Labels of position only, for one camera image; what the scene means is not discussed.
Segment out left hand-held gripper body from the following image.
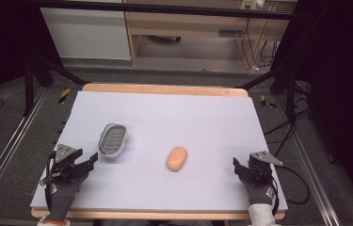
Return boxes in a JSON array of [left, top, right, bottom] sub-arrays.
[[47, 143, 88, 185]]

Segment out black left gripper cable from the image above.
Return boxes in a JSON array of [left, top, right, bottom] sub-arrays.
[[40, 150, 57, 212]]

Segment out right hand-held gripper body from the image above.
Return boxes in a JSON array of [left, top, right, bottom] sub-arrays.
[[245, 150, 284, 188]]

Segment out cables under desk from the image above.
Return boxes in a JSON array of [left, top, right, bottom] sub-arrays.
[[240, 17, 280, 71]]

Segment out person's right hand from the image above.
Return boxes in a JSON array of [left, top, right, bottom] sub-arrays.
[[239, 175, 278, 207]]

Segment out black frame stand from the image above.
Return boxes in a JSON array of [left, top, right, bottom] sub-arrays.
[[234, 64, 298, 121], [23, 46, 88, 118]]

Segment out yellow black floor tape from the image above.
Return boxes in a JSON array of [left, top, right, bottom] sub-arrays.
[[260, 94, 278, 110], [57, 87, 72, 105]]

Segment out black horizontal frame bar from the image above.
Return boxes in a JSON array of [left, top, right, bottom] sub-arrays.
[[36, 0, 295, 21]]

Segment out white cabinet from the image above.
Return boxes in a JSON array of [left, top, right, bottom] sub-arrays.
[[40, 7, 132, 61]]

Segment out dark curtain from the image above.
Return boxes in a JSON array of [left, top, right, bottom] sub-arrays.
[[277, 0, 353, 218], [0, 0, 56, 121]]

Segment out white power strip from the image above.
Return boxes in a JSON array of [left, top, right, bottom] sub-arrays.
[[241, 0, 265, 9]]

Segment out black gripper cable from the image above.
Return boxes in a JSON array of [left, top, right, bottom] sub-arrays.
[[271, 164, 312, 206], [40, 150, 57, 212]]

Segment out light wooden desk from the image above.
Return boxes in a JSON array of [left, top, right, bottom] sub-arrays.
[[122, 0, 295, 70]]

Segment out pale table mat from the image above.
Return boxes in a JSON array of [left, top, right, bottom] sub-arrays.
[[29, 90, 289, 213]]

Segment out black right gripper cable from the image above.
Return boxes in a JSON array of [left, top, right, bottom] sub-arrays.
[[271, 164, 312, 206]]

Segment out metal floor rail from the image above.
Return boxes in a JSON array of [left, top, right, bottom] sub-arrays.
[[0, 87, 50, 218], [276, 95, 337, 226]]

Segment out black floor cables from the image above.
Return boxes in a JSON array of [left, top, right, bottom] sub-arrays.
[[262, 79, 313, 158]]

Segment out grey soap dish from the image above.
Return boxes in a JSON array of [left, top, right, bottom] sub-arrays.
[[98, 122, 128, 158]]

